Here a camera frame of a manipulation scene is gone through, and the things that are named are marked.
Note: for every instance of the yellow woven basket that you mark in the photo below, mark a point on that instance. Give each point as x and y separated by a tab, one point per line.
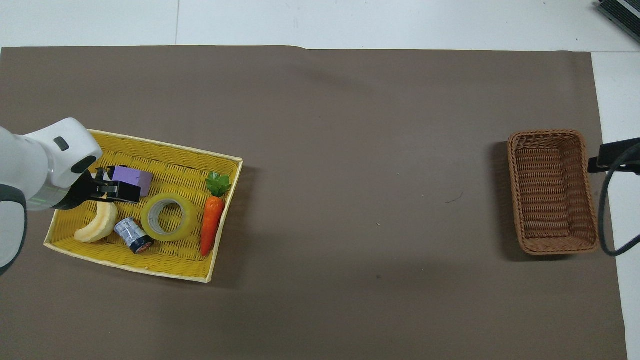
175	167

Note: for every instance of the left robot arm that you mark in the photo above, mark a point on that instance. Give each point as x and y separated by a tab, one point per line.
30	160

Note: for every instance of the yellowish clear tape roll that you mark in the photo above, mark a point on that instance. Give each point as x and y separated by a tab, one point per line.
192	218

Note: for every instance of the small white blue can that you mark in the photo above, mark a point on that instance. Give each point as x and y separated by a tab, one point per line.
131	233

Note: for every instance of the purple block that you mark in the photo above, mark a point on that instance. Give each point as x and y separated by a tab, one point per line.
136	177

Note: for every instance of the brown wicker basket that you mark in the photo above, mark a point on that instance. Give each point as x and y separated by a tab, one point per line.
550	200

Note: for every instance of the orange toy carrot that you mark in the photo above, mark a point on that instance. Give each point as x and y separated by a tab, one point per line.
212	221

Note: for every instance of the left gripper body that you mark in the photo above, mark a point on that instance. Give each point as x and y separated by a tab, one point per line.
82	192

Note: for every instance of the pale yellow toy banana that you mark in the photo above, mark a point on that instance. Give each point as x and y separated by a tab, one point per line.
99	226

